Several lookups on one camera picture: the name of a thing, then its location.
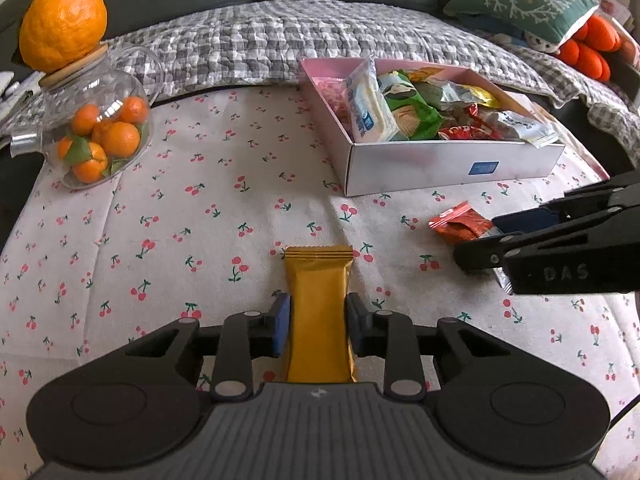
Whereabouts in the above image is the wooden teapot lid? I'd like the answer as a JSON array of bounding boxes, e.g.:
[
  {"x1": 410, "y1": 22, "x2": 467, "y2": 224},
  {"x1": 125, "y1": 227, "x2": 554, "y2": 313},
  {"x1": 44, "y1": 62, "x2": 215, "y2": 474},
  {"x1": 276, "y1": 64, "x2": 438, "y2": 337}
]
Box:
[{"x1": 39, "y1": 42, "x2": 109, "y2": 88}]

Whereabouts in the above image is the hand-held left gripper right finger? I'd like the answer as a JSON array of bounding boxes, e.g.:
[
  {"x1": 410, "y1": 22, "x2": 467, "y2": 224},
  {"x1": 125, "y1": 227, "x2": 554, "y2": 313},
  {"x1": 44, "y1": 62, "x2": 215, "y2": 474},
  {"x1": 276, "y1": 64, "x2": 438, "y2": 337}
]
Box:
[{"x1": 345, "y1": 291, "x2": 506, "y2": 400}]

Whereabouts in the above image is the orange plush toy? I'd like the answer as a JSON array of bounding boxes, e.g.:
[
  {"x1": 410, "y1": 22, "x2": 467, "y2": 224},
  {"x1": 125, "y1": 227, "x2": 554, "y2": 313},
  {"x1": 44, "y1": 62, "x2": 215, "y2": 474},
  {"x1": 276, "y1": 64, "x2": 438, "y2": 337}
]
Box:
[{"x1": 522, "y1": 15, "x2": 623, "y2": 83}]

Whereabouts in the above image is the white cloth bundle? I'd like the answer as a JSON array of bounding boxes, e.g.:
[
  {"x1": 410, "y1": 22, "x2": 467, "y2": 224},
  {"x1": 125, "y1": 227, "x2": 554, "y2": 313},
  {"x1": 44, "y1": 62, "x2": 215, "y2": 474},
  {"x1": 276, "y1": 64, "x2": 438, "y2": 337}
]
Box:
[{"x1": 0, "y1": 72, "x2": 41, "y2": 113}]

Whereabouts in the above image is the cherry print tablecloth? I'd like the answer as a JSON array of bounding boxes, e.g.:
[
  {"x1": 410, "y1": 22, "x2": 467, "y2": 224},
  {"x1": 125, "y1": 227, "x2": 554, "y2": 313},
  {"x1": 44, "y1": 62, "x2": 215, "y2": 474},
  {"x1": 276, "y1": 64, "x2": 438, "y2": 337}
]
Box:
[{"x1": 0, "y1": 82, "x2": 640, "y2": 480}]

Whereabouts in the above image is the black cable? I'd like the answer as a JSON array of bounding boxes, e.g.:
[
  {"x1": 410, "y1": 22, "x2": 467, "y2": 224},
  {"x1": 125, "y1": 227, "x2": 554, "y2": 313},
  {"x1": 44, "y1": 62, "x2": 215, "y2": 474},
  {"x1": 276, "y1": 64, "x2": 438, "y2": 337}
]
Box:
[{"x1": 607, "y1": 402, "x2": 640, "y2": 433}]

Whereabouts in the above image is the large orange fruit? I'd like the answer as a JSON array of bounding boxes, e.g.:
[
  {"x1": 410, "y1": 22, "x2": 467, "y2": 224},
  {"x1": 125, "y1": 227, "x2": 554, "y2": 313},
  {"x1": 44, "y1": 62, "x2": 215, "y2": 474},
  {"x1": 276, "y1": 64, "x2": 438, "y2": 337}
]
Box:
[{"x1": 19, "y1": 0, "x2": 109, "y2": 75}]

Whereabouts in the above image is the yellow crinkled snack packet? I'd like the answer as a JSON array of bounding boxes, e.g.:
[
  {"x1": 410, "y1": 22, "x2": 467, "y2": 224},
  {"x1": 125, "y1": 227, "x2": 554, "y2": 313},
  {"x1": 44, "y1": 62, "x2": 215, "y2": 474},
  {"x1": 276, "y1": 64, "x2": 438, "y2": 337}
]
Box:
[{"x1": 467, "y1": 85, "x2": 502, "y2": 108}]

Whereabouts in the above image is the orange red snack packet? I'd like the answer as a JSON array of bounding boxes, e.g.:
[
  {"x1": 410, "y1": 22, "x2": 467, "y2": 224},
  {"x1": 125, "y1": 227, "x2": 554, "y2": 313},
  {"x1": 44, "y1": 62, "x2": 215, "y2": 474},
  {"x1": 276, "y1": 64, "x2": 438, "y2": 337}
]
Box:
[{"x1": 429, "y1": 201, "x2": 512, "y2": 292}]

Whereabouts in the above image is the pink cardboard box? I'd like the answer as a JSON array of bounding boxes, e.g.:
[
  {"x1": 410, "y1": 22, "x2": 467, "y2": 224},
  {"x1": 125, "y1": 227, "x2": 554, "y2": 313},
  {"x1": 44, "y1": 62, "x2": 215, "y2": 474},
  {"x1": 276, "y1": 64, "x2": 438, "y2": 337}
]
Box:
[{"x1": 298, "y1": 57, "x2": 567, "y2": 197}]

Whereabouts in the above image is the green patterned cushion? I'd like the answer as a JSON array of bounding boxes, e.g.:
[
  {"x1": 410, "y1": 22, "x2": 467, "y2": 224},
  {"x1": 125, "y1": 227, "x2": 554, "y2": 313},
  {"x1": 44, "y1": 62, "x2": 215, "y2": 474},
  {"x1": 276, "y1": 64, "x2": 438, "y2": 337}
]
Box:
[{"x1": 443, "y1": 0, "x2": 600, "y2": 48}]

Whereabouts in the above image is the clear packet with blue print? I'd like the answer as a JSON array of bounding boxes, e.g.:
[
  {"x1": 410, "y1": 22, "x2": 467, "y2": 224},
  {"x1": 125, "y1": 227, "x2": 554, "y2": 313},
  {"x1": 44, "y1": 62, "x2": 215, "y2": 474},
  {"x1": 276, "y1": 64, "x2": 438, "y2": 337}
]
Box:
[{"x1": 344, "y1": 57, "x2": 408, "y2": 143}]

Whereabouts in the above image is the pile of small tangerines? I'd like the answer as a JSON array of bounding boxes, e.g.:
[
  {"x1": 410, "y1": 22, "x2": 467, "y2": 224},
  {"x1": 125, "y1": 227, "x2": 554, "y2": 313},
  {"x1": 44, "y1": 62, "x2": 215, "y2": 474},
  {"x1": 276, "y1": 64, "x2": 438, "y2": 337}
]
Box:
[{"x1": 56, "y1": 96, "x2": 151, "y2": 184}]

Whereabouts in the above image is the green snack packet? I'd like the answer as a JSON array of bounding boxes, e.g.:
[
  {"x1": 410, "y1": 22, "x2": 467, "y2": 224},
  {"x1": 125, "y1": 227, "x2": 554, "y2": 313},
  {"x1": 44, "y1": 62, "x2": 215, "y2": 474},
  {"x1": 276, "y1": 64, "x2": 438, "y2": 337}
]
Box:
[{"x1": 376, "y1": 70, "x2": 446, "y2": 141}]

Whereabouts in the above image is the long white cracker packet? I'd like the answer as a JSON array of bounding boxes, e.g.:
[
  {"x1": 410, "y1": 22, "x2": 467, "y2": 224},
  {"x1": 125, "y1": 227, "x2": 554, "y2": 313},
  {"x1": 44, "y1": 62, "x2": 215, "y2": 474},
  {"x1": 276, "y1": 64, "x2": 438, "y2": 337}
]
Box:
[{"x1": 492, "y1": 110, "x2": 560, "y2": 149}]

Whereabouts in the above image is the pink snack packet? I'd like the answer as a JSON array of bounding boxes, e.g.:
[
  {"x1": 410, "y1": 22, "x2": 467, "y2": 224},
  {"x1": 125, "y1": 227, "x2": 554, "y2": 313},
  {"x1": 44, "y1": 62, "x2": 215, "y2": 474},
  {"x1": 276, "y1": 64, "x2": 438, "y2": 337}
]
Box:
[{"x1": 312, "y1": 76, "x2": 351, "y2": 126}]

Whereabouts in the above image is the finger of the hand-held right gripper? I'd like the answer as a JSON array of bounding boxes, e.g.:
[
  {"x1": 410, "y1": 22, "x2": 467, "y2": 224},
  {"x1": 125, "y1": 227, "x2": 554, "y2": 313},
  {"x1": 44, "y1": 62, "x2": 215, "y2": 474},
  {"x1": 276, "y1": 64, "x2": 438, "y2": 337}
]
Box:
[
  {"x1": 454, "y1": 209, "x2": 640, "y2": 272},
  {"x1": 491, "y1": 169, "x2": 640, "y2": 235}
]

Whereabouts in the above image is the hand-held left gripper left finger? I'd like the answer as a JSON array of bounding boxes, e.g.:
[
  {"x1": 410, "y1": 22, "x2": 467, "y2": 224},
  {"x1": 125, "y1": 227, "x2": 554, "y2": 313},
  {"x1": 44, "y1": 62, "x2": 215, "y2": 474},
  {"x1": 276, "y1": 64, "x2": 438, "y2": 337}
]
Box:
[{"x1": 127, "y1": 292, "x2": 292, "y2": 401}]

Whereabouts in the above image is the glass teapot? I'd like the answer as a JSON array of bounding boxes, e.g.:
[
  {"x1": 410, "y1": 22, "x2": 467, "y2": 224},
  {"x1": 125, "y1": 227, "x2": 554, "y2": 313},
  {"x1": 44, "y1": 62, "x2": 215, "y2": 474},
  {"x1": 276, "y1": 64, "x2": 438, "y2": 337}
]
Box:
[{"x1": 10, "y1": 42, "x2": 166, "y2": 191}]

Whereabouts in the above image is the golden yellow snack bar packet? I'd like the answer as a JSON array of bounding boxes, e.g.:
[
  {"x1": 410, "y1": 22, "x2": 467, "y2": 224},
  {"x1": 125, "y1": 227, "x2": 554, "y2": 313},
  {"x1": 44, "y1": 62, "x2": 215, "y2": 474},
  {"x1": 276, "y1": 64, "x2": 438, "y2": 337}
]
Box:
[{"x1": 283, "y1": 245, "x2": 360, "y2": 385}]

